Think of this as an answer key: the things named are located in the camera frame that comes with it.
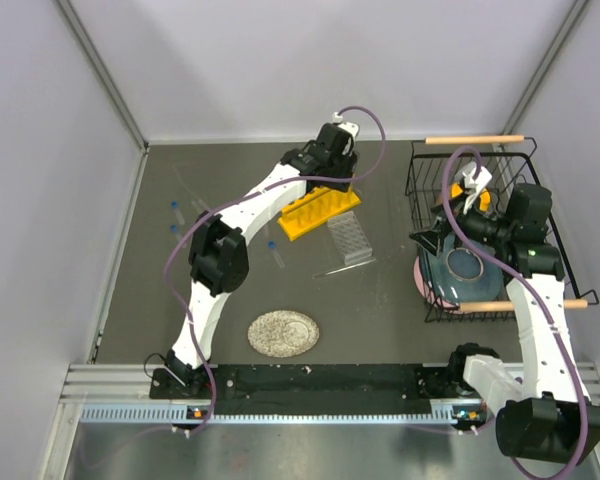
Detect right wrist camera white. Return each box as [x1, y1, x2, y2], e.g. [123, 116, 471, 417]
[455, 161, 492, 193]

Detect speckled ceramic plate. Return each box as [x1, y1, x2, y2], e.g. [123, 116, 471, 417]
[247, 310, 320, 358]

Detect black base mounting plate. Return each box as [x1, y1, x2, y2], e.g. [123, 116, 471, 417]
[149, 363, 461, 414]

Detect long glass tube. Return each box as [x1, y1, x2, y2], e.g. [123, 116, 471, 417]
[312, 257, 376, 279]

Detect yellow test tube rack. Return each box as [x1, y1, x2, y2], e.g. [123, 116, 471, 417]
[277, 187, 361, 241]

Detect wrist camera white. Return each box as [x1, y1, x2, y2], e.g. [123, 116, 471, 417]
[332, 112, 360, 139]
[455, 161, 492, 193]

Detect blue ceramic plate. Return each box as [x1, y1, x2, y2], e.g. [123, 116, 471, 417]
[419, 234, 503, 308]

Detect clear acrylic tube rack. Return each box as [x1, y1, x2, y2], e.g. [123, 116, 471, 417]
[327, 211, 373, 266]

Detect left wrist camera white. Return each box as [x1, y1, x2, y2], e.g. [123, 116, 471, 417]
[332, 112, 360, 139]

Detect grey cable duct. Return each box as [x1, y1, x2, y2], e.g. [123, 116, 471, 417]
[79, 399, 486, 425]

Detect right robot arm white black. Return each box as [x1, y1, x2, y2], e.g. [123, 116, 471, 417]
[411, 181, 600, 470]

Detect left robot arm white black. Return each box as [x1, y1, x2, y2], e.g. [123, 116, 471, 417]
[150, 120, 360, 399]

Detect pink plate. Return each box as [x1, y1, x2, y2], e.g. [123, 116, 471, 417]
[413, 256, 460, 315]

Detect black wire basket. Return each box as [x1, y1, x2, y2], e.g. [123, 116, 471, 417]
[405, 142, 600, 323]

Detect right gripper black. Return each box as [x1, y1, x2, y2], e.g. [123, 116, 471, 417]
[409, 190, 514, 257]

